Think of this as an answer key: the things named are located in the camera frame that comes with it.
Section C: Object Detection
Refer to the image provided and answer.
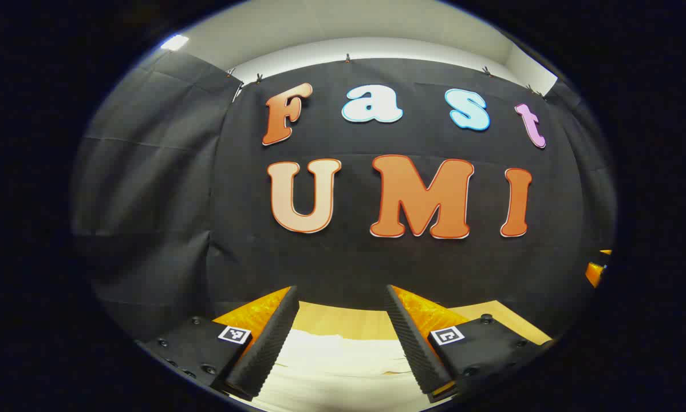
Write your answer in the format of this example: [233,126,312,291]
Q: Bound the black backdrop cloth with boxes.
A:
[71,49,617,344]

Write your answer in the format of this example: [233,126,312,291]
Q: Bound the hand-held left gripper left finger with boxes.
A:
[137,285,301,401]

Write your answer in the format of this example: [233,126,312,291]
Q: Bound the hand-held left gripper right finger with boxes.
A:
[384,284,554,404]

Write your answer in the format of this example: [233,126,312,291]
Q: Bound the white jeans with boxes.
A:
[246,329,435,412]

